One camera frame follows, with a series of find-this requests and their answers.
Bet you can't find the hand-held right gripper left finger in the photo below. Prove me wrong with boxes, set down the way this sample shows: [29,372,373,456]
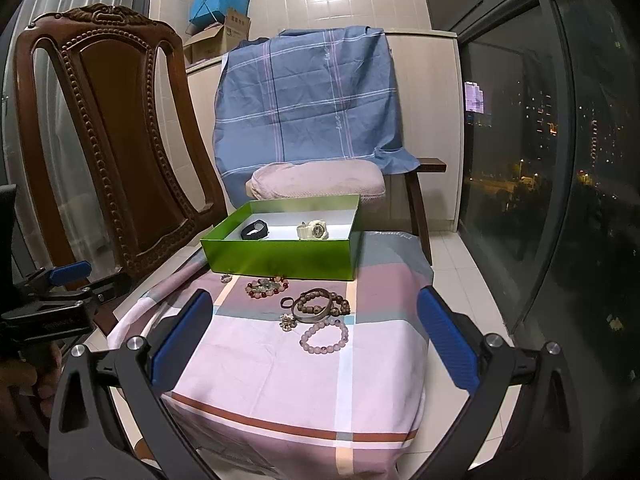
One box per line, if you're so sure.
[47,288,216,480]

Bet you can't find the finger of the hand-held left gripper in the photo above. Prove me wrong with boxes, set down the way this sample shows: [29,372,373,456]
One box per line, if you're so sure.
[22,261,92,297]
[40,269,133,311]

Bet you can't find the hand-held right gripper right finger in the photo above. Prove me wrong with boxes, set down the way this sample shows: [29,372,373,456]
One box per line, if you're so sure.
[417,287,601,480]

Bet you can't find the red and pink bead bracelet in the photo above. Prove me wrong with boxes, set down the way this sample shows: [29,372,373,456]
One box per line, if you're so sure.
[244,275,291,300]

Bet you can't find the pale pink bead bracelet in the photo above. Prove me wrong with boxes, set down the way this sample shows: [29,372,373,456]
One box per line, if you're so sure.
[299,318,350,355]

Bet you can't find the brown wooden bead bracelet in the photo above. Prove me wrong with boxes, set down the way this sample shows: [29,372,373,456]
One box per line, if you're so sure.
[295,288,351,320]

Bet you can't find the green cardboard box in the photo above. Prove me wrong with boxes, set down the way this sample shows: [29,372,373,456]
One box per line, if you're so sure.
[200,194,363,281]

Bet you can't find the person's left hand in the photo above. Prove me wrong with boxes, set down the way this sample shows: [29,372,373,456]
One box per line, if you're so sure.
[0,346,63,433]

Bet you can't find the pink plaid tablecloth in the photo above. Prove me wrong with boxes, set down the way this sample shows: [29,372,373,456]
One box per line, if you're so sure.
[107,230,435,480]

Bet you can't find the silver bangle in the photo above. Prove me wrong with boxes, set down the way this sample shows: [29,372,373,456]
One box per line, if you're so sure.
[290,292,337,324]

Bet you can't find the black wrist watch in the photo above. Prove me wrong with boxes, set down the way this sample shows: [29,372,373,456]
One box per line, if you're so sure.
[240,221,271,241]

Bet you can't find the carved wooden chair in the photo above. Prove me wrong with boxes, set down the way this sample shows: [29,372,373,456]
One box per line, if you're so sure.
[12,3,229,332]

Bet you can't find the cream white wrist watch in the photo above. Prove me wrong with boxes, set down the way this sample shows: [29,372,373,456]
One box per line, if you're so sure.
[296,219,330,241]

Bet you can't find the dark glass window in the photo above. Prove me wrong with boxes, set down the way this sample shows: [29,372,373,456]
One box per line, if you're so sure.
[447,0,640,361]

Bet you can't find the pink seat cushion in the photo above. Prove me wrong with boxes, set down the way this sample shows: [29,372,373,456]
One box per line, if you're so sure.
[248,161,387,206]

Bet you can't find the blue plaid cloth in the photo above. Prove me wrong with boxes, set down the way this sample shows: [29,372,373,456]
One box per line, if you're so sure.
[213,25,421,210]

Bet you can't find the open cardboard box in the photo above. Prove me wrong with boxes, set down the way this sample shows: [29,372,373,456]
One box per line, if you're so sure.
[182,8,253,65]

